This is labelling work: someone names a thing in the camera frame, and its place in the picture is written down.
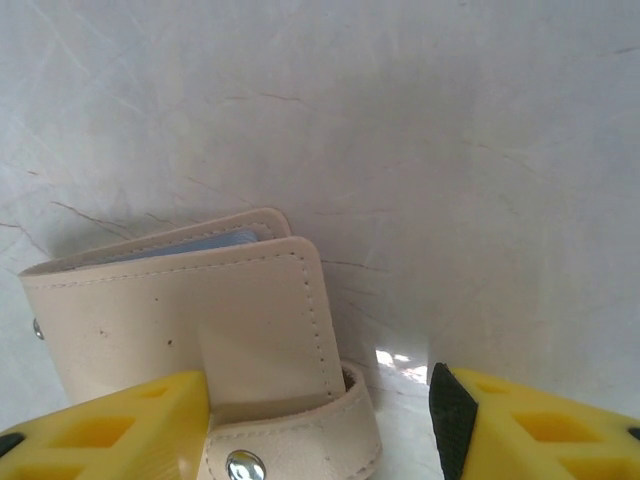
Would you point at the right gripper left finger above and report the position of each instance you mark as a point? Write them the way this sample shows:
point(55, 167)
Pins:
point(100, 440)

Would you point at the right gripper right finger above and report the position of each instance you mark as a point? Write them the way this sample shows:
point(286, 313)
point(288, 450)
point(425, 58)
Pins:
point(540, 445)

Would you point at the beige leather card holder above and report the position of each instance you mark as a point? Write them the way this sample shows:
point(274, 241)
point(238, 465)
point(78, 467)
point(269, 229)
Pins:
point(175, 325)

